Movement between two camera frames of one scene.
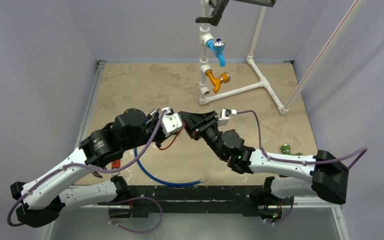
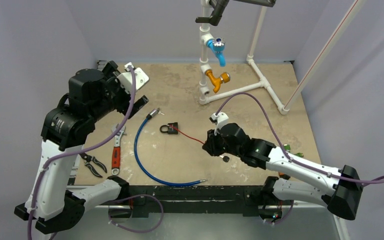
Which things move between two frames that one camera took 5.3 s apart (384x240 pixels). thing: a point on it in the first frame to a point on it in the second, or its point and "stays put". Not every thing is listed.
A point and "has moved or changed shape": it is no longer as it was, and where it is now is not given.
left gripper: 156,121 to 110,75
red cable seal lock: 184,127 has moved or changed shape
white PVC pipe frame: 205,37 stays put
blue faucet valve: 217,45 stays put
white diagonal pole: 324,54 stays put
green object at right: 286,149 stays put
